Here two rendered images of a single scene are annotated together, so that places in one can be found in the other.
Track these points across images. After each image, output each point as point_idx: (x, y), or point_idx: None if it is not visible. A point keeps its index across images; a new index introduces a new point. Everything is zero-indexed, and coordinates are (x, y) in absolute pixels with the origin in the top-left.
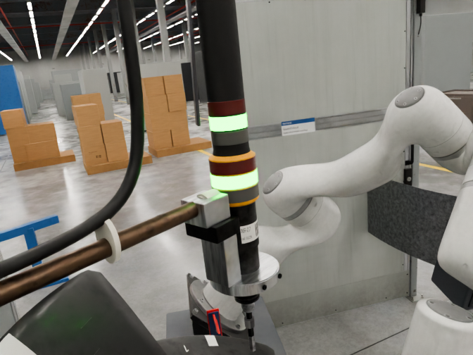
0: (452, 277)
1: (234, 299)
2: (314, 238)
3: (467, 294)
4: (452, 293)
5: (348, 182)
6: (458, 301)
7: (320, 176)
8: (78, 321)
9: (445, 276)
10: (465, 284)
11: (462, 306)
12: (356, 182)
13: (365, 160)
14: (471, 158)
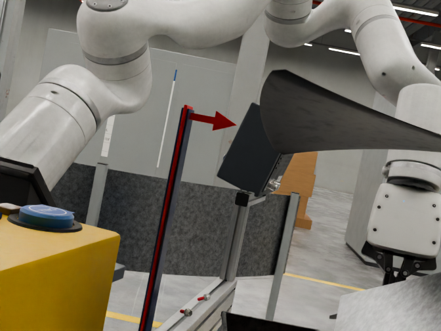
0: (251, 162)
1: (53, 169)
2: (137, 100)
3: (268, 175)
4: (248, 180)
5: (211, 23)
6: (256, 186)
7: (178, 9)
8: None
9: (241, 163)
10: (398, 92)
11: (260, 190)
12: (220, 25)
13: (235, 1)
14: (347, 11)
